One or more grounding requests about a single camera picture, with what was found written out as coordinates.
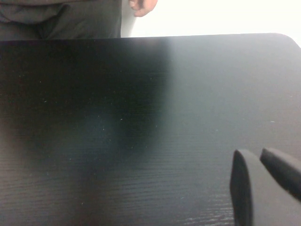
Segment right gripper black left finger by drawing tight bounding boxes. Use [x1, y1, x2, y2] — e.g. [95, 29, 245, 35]
[230, 149, 301, 226]

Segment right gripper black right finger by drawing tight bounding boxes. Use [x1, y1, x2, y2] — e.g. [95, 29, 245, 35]
[260, 147, 301, 203]

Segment person's dark trousers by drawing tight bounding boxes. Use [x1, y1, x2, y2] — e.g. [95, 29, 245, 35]
[0, 0, 123, 41]

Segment person's dark jacket torso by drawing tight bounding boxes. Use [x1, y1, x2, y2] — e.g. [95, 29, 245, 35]
[0, 0, 69, 24]

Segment person's left hand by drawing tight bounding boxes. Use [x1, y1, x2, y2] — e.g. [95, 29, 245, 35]
[130, 0, 158, 17]

